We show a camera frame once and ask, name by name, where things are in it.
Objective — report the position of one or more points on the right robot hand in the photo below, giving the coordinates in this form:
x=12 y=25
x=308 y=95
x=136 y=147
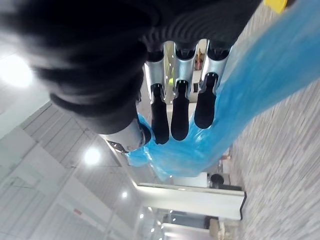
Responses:
x=100 y=62

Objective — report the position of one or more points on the blue plastic trash bag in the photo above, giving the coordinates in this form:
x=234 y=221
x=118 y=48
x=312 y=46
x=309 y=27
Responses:
x=250 y=75

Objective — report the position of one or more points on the black round object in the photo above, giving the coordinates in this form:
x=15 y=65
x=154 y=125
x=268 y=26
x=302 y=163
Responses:
x=216 y=180

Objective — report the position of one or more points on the yellow object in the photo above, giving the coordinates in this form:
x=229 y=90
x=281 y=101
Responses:
x=276 y=4

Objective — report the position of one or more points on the white partition wall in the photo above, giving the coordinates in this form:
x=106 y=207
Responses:
x=190 y=200

